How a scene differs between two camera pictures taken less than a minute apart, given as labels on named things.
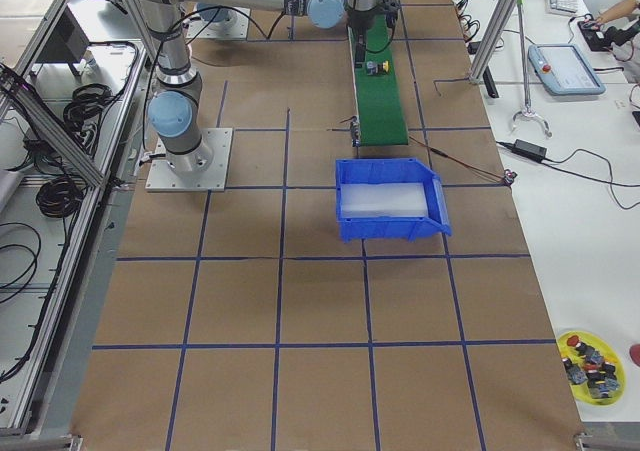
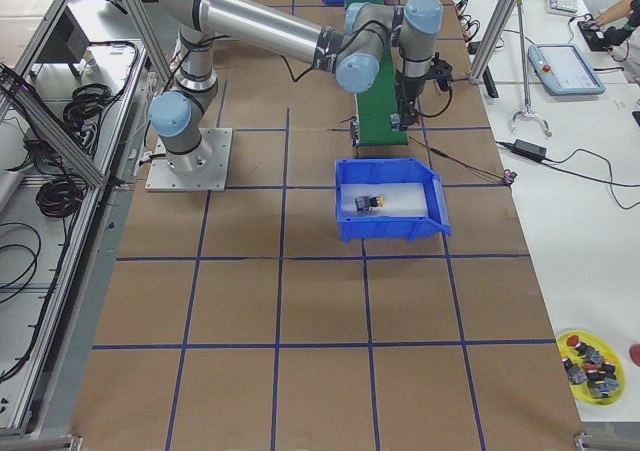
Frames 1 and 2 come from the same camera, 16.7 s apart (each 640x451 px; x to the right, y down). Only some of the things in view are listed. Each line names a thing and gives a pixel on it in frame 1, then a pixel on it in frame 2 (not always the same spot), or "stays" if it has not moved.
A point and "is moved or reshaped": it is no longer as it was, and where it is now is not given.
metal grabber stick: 528,108 stays
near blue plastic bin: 392,171 stays
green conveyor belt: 380,99 stays
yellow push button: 377,68 is moved or reshaped
